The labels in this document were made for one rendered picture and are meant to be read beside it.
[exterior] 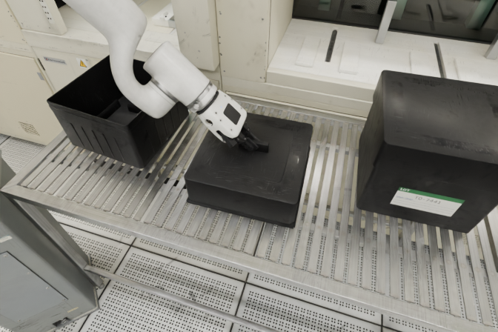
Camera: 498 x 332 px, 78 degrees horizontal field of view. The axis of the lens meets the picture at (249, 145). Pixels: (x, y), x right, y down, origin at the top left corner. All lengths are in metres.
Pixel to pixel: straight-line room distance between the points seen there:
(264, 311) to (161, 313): 0.44
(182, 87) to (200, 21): 0.36
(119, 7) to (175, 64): 0.15
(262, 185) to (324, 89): 0.47
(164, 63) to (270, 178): 0.36
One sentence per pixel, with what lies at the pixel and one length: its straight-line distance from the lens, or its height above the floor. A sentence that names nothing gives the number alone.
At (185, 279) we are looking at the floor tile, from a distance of 1.59.
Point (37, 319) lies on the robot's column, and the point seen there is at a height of 0.15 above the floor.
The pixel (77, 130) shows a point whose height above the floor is 0.85.
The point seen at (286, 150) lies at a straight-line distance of 0.83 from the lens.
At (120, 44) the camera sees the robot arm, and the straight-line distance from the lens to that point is 0.67.
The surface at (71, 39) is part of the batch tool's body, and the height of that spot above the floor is 0.86.
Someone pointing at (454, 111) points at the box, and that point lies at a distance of 0.84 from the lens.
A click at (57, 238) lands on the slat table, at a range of 1.29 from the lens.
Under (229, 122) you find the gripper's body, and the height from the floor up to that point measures 0.97.
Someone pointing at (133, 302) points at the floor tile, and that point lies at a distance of 1.61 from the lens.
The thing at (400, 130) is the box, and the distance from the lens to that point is 0.73.
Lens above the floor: 1.47
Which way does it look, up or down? 46 degrees down
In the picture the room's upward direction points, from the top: straight up
